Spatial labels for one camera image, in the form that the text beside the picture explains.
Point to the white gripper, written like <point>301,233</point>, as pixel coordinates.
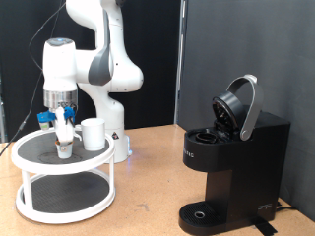
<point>64,129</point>

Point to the white coffee pod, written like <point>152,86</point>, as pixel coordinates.
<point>64,156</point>

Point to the white ceramic mug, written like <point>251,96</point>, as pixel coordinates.
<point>93,134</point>

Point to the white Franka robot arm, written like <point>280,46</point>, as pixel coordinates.
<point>105,65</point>

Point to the black Keurig coffee machine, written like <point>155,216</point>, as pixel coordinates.
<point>249,170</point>

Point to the white two-tier turntable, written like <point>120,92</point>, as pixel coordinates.
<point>62,183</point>

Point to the silver vertical pole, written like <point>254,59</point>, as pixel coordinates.
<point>178,82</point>

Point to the black tape strip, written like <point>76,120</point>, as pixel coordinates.
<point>265,228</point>

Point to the blue mounted wrist camera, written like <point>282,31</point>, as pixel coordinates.
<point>45,118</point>

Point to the grey metal frame post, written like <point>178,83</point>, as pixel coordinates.
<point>2,121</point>

